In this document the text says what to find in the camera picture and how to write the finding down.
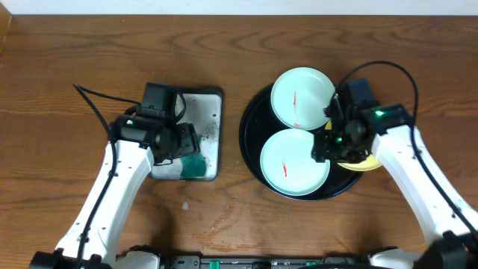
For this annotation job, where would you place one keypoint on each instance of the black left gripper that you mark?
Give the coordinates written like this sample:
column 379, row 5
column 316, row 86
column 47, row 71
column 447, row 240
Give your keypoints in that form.
column 187, row 140

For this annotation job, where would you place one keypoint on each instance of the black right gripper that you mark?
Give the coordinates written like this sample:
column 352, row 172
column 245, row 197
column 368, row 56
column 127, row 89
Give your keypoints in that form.
column 320, row 151

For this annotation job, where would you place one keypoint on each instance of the yellow plate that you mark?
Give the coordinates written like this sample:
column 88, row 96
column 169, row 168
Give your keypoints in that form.
column 370, row 163

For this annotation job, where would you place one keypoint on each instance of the green sponge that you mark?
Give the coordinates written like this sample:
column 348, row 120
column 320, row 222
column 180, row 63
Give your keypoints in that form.
column 193, row 166

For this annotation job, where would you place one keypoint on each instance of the mint green plate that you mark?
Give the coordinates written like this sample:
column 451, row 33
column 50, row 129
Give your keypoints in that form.
column 287, row 165
column 299, row 96

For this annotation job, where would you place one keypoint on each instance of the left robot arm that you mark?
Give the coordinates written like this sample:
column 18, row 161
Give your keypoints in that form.
column 137, row 144

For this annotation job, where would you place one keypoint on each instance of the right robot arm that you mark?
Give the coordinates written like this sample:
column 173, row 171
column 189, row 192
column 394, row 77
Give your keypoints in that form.
column 388, row 133

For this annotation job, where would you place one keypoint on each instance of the black rectangular soapy tray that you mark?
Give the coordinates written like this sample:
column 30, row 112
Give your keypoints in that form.
column 203, row 108

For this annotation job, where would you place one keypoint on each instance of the round black tray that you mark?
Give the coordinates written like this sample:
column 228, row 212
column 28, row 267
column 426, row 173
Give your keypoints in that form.
column 257, row 125

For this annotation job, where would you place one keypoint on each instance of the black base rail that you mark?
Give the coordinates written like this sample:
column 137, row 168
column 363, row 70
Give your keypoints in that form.
column 197, row 262

